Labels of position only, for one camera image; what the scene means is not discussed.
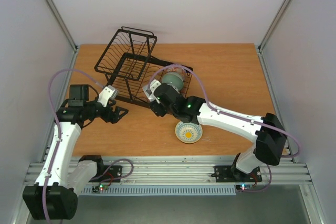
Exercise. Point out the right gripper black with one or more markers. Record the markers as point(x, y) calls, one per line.
point(157, 107)

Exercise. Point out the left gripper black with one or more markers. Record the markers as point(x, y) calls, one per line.
point(114, 118)

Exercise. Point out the teal green bowl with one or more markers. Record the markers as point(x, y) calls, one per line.
point(173, 79)

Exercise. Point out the blue orange patterned bowl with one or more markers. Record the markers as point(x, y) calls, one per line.
point(176, 69)

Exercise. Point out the black wire dish rack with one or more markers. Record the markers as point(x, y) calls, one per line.
point(128, 64)

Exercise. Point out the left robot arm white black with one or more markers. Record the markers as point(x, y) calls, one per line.
point(54, 194)

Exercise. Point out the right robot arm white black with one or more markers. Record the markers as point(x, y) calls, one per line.
point(265, 132)

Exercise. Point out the yellow blue patterned bowl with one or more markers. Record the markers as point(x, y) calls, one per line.
point(188, 133)

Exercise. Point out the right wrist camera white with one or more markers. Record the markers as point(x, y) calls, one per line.
point(149, 89)

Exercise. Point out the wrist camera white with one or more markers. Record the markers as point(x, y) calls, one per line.
point(108, 93)
point(149, 89)

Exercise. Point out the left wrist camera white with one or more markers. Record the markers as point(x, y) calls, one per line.
point(108, 93)

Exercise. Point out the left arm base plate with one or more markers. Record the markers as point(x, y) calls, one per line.
point(113, 174)

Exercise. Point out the grey slotted cable duct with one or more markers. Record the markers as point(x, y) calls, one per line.
point(161, 190)

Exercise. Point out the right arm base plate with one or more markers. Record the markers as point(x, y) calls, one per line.
point(223, 174)

